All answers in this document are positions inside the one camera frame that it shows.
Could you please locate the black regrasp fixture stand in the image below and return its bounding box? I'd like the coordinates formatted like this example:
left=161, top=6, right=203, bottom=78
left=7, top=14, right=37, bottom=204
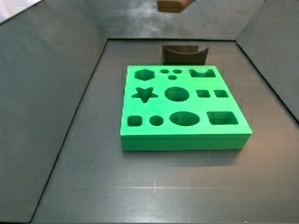
left=163, top=45, right=209, bottom=66

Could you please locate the brown slotted square-circle object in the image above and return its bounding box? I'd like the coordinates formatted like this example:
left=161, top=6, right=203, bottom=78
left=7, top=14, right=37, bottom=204
left=156, top=0, right=195, bottom=13

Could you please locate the green shape-sorter block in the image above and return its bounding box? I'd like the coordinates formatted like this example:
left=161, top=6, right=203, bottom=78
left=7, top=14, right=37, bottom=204
left=120, top=66, right=252, bottom=151

